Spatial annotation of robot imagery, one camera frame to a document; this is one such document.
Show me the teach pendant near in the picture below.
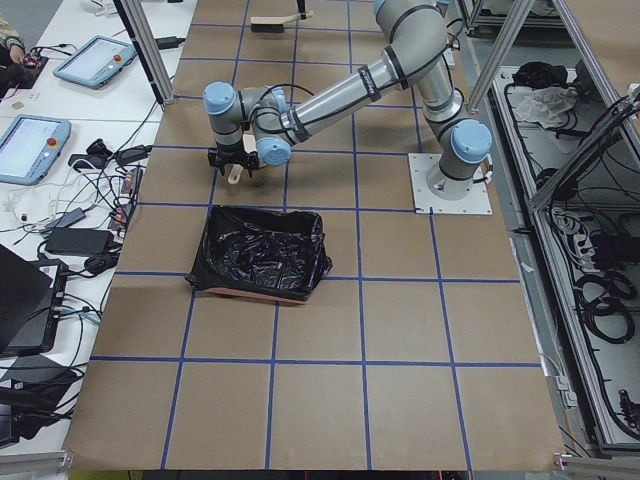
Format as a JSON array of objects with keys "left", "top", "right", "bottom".
[{"left": 1, "top": 114, "right": 71, "bottom": 185}]

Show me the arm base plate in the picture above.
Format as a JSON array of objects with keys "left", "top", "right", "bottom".
[{"left": 408, "top": 153, "right": 492, "bottom": 215}]

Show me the aluminium frame post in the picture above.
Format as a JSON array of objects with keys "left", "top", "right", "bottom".
[{"left": 113, "top": 0, "right": 175, "bottom": 106}]

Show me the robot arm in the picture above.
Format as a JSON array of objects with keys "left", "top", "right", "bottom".
[{"left": 203, "top": 1, "right": 493, "bottom": 201}]

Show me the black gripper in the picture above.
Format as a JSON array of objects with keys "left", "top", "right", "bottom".
[{"left": 207, "top": 147, "right": 260, "bottom": 178}]

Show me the beige hand brush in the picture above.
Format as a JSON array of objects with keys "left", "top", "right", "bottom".
[{"left": 250, "top": 10, "right": 314, "bottom": 33}]

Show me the beige dustpan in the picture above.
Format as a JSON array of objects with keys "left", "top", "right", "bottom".
[{"left": 227, "top": 134, "right": 255, "bottom": 185}]

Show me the teach pendant far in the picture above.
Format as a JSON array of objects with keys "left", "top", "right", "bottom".
[{"left": 53, "top": 35, "right": 136, "bottom": 89}]

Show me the black laptop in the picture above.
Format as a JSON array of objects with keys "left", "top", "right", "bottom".
[{"left": 1, "top": 247, "right": 68, "bottom": 357}]

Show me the bin with black bag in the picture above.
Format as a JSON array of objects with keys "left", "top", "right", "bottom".
[{"left": 185, "top": 205, "right": 332, "bottom": 304}]

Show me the teach pendant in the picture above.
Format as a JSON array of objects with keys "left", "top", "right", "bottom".
[
  {"left": 1, "top": 114, "right": 71, "bottom": 185},
  {"left": 53, "top": 35, "right": 136, "bottom": 89}
]

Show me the black power adapter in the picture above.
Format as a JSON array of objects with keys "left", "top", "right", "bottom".
[{"left": 45, "top": 228, "right": 114, "bottom": 256}]

